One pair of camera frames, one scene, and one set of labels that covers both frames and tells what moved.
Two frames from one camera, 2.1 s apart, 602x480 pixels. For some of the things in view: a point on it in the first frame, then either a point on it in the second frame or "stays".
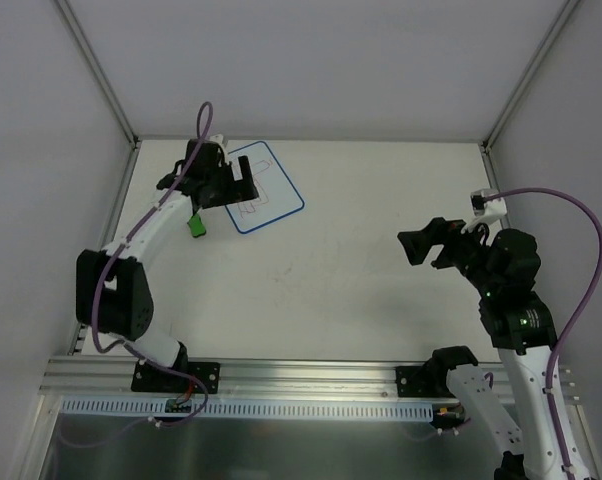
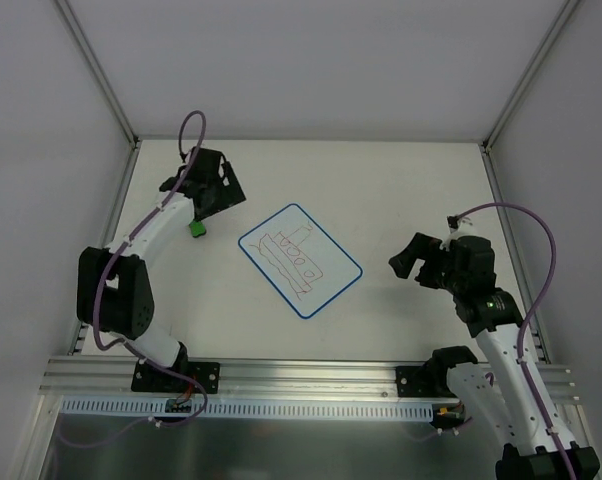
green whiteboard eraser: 197,228 stays
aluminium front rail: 111,378 stays
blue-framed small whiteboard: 276,199 to 304,263
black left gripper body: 232,185 stays
